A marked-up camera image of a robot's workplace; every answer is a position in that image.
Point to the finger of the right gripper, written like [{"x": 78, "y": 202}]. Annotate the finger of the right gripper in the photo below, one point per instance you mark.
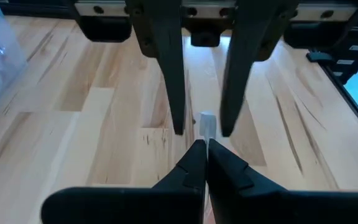
[
  {"x": 166, "y": 46},
  {"x": 247, "y": 46}
]

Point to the black aluminium table frame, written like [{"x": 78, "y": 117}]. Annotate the black aluminium table frame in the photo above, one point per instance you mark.
[{"x": 353, "y": 102}]

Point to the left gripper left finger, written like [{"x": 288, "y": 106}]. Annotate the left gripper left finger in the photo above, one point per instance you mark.
[{"x": 135, "y": 205}]

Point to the clear plastic zip bag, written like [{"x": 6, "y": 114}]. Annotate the clear plastic zip bag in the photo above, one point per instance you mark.
[{"x": 208, "y": 124}]

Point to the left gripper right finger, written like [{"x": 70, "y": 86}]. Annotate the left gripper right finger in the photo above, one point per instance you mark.
[{"x": 275, "y": 207}]

